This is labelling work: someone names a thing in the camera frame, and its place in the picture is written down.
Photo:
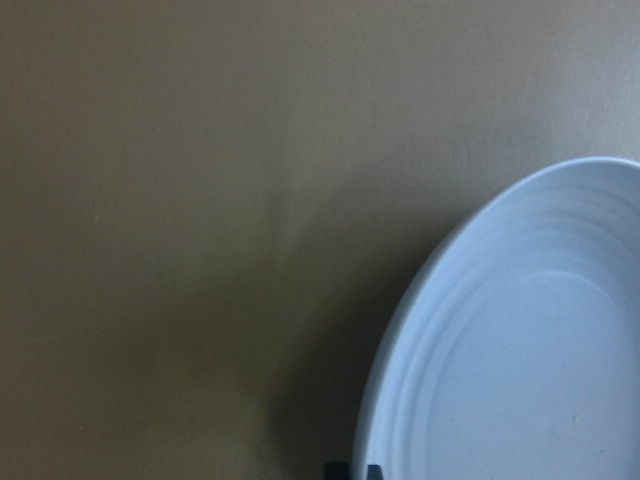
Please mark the blue plate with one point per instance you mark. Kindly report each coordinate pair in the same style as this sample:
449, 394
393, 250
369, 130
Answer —
514, 354

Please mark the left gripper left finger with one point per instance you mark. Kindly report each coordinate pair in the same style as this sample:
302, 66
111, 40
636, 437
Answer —
336, 471

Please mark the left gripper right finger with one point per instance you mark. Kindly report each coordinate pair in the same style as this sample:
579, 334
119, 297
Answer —
374, 472

